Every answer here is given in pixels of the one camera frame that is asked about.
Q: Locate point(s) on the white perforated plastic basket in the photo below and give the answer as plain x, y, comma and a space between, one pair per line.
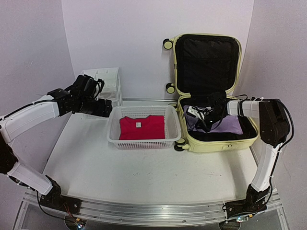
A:
172, 126

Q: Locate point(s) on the purple cloth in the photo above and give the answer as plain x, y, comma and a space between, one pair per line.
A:
230, 124

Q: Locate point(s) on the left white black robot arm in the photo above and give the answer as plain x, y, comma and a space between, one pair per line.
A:
80, 97

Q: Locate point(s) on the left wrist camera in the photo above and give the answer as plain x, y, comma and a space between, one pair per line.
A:
100, 85

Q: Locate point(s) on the red cloth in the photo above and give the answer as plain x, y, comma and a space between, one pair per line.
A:
150, 127

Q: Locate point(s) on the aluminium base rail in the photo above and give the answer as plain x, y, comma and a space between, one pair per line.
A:
151, 215

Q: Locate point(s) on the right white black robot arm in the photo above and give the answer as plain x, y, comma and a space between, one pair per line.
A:
276, 131

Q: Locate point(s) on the white plastic drawer organizer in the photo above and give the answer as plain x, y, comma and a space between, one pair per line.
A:
112, 87

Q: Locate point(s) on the pale yellow hard suitcase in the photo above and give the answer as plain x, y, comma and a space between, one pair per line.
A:
206, 68

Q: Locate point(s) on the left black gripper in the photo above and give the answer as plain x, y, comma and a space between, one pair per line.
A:
107, 108

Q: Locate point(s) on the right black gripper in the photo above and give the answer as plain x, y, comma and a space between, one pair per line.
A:
202, 126

